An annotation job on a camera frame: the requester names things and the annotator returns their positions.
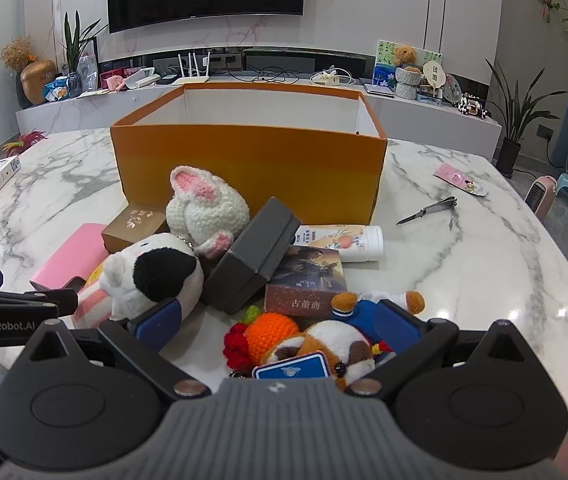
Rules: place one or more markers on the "pink card packet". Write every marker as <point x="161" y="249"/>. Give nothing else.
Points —
<point x="456" y="175"/>

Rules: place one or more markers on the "brown printed card box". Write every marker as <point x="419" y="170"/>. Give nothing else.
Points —
<point x="306" y="280"/>

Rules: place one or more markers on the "black white checkered toy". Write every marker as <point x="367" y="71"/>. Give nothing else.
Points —
<point x="473" y="105"/>

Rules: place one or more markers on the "pink space heater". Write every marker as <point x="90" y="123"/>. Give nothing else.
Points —
<point x="542" y="195"/>

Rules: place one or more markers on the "white tray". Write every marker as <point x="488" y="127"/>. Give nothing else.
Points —
<point x="141" y="79"/>

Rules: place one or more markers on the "white black cow plush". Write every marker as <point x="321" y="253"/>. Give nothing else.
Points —
<point x="159" y="270"/>

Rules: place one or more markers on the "white crochet bunny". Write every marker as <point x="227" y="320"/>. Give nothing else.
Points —
<point x="204" y="210"/>

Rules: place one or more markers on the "small brown box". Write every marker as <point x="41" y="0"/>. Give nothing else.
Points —
<point x="131" y="225"/>

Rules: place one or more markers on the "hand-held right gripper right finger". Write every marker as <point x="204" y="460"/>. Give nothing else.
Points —
<point x="398" y="327"/>

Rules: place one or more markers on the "red green artificial flower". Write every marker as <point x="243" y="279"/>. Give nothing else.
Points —
<point x="24" y="142"/>

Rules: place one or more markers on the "brown teddy bear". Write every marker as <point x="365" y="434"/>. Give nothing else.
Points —
<point x="406" y="57"/>

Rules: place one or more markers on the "white tube with peach print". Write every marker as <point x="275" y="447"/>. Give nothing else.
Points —
<point x="358" y="242"/>

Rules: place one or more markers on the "red crochet berries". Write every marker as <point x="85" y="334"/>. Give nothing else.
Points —
<point x="236" y="347"/>

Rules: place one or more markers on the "pink box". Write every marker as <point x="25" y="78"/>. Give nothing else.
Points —
<point x="71" y="255"/>

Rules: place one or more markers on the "black soundbar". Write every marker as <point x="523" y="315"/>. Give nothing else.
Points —
<point x="304" y="62"/>

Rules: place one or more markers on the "blue snack bag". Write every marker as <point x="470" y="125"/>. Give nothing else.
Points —
<point x="56" y="90"/>

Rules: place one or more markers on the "white wifi router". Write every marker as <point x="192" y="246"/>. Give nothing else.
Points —
<point x="191" y="77"/>

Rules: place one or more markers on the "dark grey gift box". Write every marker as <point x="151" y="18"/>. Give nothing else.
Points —
<point x="254" y="255"/>

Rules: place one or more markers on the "brown white plush toy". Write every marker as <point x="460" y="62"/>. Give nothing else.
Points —
<point x="324" y="342"/>

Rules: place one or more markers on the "orange crochet fruit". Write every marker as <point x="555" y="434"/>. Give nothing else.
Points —
<point x="271" y="332"/>

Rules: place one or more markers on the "green potted plant in glass vase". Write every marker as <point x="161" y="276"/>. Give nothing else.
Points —
<point x="76" y="55"/>

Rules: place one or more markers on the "golden vase with dried flowers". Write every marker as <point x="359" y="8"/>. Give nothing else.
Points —
<point x="36" y="80"/>

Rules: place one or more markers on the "pink cloth item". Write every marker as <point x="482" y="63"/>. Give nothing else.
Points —
<point x="113" y="83"/>

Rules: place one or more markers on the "blue card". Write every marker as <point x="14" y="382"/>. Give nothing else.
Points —
<point x="291" y="367"/>

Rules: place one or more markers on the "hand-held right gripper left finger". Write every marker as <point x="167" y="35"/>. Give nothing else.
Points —
<point x="156" y="322"/>

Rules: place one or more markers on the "orange cardboard box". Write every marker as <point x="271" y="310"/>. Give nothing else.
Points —
<point x="254" y="170"/>

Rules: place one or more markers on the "black wall outlet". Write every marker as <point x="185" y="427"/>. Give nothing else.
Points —
<point x="544" y="131"/>

